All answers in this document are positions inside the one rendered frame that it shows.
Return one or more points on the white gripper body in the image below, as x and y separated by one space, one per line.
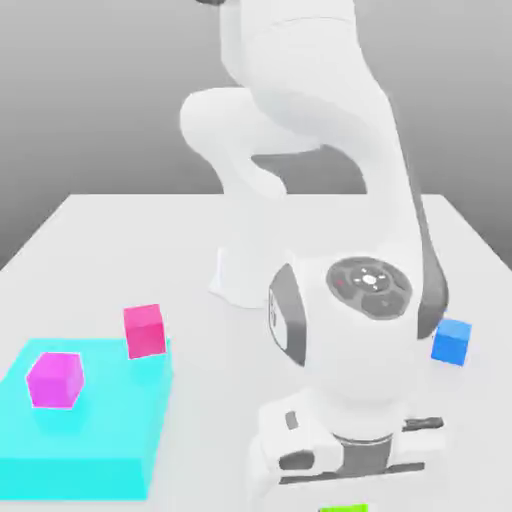
352 490

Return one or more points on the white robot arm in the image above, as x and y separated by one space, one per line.
304 120

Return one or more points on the small green cube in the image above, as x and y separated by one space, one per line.
344 508

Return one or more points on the small blue cube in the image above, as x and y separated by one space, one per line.
452 343

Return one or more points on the small pink cube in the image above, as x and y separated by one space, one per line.
144 334

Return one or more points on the small magenta cube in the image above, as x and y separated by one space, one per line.
55 382

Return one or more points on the large cyan box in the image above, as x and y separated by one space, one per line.
100 432

